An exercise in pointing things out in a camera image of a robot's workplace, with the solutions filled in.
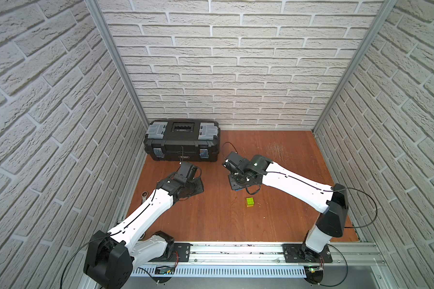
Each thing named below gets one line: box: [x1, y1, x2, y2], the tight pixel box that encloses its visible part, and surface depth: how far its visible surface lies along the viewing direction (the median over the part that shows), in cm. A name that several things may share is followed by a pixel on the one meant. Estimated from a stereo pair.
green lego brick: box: [245, 197, 255, 208], surface depth 87 cm
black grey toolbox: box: [143, 118, 221, 163], surface depth 96 cm
